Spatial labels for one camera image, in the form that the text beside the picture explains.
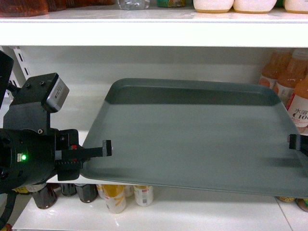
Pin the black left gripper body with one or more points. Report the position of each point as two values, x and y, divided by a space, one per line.
69 157

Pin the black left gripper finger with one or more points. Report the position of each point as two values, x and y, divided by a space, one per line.
104 151

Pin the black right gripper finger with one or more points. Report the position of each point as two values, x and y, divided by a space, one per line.
298 142

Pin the grey-silver rectangular tray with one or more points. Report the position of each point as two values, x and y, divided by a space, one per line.
200 135

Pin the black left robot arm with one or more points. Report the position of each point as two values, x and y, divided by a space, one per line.
31 151

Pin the orange juice bottle C100 front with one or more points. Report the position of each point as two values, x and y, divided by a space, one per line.
298 105

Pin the dark cola bottle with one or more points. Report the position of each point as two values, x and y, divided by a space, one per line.
87 192

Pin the yellow juice bottle lower shelf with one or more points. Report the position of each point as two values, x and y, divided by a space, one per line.
114 197

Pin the white upper shelf board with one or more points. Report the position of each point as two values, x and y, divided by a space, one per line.
184 27

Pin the white milk drink bottle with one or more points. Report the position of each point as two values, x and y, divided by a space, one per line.
253 6
212 6

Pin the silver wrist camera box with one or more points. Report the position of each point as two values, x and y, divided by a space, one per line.
56 94

